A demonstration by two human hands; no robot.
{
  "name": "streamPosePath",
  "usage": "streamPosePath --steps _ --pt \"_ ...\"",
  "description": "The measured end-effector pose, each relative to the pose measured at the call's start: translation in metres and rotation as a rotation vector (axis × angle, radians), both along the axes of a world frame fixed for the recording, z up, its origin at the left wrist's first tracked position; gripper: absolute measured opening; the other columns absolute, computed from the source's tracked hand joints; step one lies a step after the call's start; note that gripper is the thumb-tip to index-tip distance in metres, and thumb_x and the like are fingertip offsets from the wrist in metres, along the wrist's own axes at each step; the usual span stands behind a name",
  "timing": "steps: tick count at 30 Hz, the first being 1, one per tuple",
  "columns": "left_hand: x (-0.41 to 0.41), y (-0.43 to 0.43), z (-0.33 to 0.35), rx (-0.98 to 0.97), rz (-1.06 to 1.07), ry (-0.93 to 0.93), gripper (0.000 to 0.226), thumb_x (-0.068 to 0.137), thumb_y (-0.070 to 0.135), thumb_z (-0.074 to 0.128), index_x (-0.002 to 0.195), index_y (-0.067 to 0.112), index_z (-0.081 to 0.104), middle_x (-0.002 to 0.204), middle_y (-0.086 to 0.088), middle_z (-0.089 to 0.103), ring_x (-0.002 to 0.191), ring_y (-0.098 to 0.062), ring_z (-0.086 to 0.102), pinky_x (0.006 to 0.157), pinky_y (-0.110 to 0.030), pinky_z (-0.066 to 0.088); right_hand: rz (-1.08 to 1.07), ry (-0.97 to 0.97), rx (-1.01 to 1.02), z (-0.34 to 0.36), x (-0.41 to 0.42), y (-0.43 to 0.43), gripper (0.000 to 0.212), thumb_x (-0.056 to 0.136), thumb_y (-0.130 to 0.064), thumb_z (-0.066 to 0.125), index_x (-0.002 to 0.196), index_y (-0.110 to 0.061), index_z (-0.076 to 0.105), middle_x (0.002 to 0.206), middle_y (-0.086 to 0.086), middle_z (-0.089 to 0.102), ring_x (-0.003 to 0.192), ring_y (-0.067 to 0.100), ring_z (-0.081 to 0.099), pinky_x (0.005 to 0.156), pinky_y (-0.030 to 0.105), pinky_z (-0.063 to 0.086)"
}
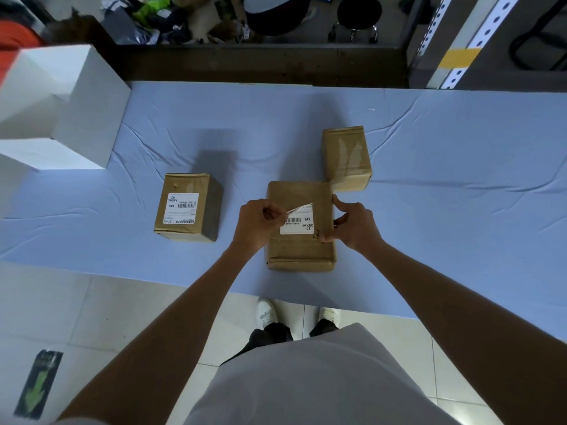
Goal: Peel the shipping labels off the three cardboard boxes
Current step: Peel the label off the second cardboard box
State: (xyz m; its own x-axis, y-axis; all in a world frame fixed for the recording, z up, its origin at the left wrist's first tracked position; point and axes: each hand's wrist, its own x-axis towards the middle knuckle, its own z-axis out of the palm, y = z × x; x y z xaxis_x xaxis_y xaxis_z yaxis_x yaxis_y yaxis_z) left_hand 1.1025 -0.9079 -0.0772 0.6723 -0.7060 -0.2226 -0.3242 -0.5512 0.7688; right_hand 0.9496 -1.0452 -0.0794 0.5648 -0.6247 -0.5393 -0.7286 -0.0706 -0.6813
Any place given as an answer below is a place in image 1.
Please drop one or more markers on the person's white shirt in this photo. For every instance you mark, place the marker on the person's white shirt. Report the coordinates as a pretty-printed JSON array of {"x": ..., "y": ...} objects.
[{"x": 319, "y": 380}]

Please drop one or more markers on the person's dark trousers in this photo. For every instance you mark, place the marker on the person's dark trousers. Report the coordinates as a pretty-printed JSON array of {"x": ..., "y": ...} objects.
[{"x": 279, "y": 336}]

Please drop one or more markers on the yellow tape strip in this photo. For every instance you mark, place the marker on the yellow tape strip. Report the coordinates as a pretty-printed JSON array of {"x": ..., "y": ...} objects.
[{"x": 458, "y": 57}]

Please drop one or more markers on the red plastic chair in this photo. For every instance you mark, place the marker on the red plastic chair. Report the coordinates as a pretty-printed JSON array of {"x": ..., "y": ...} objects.
[{"x": 15, "y": 44}]

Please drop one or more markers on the person's left hand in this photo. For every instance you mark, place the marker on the person's left hand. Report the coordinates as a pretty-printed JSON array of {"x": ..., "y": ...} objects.
[{"x": 254, "y": 225}]

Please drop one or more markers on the person's left white shoe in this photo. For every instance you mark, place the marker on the person's left white shoe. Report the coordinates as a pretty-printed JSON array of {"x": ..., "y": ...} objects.
[{"x": 266, "y": 313}]

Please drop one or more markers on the person's right hand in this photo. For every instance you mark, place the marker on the person's right hand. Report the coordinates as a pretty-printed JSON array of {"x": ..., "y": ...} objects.
[{"x": 356, "y": 230}]

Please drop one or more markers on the small brown cardboard box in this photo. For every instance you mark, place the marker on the small brown cardboard box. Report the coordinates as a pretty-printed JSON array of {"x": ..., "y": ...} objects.
[{"x": 347, "y": 154}]

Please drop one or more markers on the dark green bag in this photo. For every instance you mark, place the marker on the dark green bag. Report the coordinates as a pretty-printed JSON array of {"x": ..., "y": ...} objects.
[{"x": 37, "y": 385}]

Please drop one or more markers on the large cardboard box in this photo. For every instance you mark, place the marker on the large cardboard box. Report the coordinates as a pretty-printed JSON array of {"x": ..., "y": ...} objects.
[{"x": 301, "y": 256}]

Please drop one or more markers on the person's left forearm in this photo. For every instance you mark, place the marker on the person's left forearm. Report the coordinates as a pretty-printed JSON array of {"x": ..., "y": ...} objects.
[{"x": 150, "y": 336}]

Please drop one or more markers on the white bin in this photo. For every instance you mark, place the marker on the white bin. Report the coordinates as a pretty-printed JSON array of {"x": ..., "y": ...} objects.
[{"x": 88, "y": 115}]

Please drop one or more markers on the black rolling stool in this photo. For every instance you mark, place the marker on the black rolling stool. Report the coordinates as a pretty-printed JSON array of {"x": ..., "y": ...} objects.
[{"x": 359, "y": 15}]

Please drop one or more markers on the white perforated shelf post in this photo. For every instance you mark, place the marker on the white perforated shelf post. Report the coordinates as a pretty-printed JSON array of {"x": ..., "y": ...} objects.
[
  {"x": 435, "y": 24},
  {"x": 469, "y": 44}
]

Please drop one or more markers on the person's right white shoe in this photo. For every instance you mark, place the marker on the person's right white shoe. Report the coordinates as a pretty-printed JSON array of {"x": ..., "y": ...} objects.
[{"x": 330, "y": 316}]

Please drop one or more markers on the gray plastic bag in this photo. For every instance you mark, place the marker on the gray plastic bag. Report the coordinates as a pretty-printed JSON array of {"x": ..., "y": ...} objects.
[{"x": 126, "y": 28}]

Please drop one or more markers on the person's white shoe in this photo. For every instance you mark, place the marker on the person's white shoe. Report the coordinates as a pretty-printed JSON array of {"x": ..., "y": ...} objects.
[
  {"x": 266, "y": 313},
  {"x": 330, "y": 316}
]

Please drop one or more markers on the medium brown cardboard box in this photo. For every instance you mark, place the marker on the medium brown cardboard box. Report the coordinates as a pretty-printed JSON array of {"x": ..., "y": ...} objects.
[{"x": 186, "y": 183}]

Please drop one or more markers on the white barcode label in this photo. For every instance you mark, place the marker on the white barcode label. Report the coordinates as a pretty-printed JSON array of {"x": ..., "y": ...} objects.
[
  {"x": 181, "y": 208},
  {"x": 299, "y": 223}
]

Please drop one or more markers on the person's right forearm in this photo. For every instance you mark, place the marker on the person's right forearm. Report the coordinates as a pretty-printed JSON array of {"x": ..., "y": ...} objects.
[{"x": 478, "y": 327}]

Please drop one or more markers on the bright green bag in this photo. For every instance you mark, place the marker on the bright green bag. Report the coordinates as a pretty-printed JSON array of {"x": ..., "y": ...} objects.
[{"x": 153, "y": 6}]

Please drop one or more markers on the blue table cloth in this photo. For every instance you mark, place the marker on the blue table cloth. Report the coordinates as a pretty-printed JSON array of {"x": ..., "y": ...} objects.
[{"x": 443, "y": 150}]

